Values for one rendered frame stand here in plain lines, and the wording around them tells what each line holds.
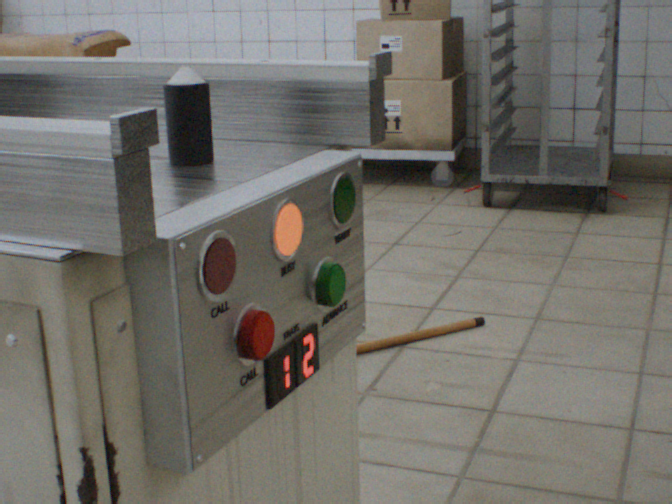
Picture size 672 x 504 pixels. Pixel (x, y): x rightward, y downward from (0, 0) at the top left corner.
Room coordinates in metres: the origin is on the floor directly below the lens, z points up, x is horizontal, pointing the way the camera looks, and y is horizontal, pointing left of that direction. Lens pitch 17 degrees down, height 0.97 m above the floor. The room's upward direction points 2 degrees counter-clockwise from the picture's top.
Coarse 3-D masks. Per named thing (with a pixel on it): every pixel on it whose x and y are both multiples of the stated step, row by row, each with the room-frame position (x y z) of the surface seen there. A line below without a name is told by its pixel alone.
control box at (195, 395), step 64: (256, 192) 0.57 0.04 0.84; (320, 192) 0.63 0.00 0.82; (128, 256) 0.49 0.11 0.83; (192, 256) 0.49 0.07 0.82; (256, 256) 0.55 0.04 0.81; (320, 256) 0.62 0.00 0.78; (192, 320) 0.49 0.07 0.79; (320, 320) 0.62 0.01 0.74; (192, 384) 0.48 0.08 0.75; (256, 384) 0.54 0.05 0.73; (192, 448) 0.48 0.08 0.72
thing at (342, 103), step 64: (0, 64) 0.86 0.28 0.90; (64, 64) 0.83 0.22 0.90; (128, 64) 0.80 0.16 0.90; (192, 64) 0.77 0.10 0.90; (256, 64) 0.74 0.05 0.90; (320, 64) 0.72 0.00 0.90; (384, 64) 0.71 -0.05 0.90; (256, 128) 0.74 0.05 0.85; (320, 128) 0.72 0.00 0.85; (384, 128) 0.72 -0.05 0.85
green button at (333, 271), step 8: (328, 264) 0.62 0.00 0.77; (336, 264) 0.63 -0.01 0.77; (328, 272) 0.62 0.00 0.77; (336, 272) 0.62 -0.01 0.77; (344, 272) 0.63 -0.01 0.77; (320, 280) 0.61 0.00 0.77; (328, 280) 0.61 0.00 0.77; (336, 280) 0.62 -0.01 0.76; (344, 280) 0.63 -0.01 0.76; (320, 288) 0.61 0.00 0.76; (328, 288) 0.61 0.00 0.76; (336, 288) 0.62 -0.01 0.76; (344, 288) 0.63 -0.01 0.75; (320, 296) 0.61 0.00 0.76; (328, 296) 0.61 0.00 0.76; (336, 296) 0.62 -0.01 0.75; (328, 304) 0.61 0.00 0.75; (336, 304) 0.62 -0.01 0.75
